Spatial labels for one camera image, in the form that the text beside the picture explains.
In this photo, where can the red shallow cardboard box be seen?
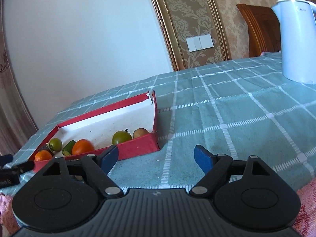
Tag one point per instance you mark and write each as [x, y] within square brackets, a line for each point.
[99, 126]

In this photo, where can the small brown longan fruit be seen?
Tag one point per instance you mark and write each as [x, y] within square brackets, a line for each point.
[140, 132]

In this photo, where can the green cucumber piece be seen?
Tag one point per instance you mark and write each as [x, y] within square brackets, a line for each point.
[67, 150]

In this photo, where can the wooden headboard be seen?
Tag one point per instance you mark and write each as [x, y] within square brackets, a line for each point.
[263, 29]

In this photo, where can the green tomato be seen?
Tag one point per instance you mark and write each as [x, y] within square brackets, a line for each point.
[55, 145]
[121, 136]

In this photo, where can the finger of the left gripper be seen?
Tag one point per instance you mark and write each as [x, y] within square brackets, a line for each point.
[10, 176]

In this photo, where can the dark sugarcane piece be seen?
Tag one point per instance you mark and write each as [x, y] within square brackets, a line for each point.
[46, 147]

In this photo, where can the gold framed wallpaper panel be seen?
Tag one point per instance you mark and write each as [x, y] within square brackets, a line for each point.
[183, 19]

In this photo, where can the white electric kettle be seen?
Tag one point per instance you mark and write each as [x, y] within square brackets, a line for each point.
[297, 28]

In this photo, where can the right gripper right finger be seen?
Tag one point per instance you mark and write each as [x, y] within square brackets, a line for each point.
[247, 194]

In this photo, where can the teal plaid bed sheet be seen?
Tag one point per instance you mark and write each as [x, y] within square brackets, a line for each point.
[240, 107]

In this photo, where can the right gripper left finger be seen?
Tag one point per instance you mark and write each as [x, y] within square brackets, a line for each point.
[65, 194]

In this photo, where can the white wall switch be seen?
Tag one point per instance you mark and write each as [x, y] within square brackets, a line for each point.
[197, 43]

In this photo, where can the orange mandarin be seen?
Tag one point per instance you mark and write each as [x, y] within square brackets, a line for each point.
[42, 155]
[82, 146]

